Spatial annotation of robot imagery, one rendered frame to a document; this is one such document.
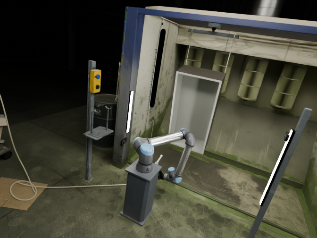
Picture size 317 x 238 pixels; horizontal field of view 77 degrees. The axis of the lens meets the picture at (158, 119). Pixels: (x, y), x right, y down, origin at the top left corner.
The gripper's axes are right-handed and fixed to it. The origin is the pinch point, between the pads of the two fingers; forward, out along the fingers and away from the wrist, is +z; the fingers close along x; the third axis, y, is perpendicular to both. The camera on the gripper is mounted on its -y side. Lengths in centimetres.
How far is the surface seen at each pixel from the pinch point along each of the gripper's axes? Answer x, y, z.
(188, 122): 95, -35, -29
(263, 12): 272, -182, -125
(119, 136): 16, -42, 55
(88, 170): -40, -17, 75
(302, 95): 203, -53, -201
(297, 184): 115, 71, -208
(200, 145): 79, -3, -53
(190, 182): 31, 34, -49
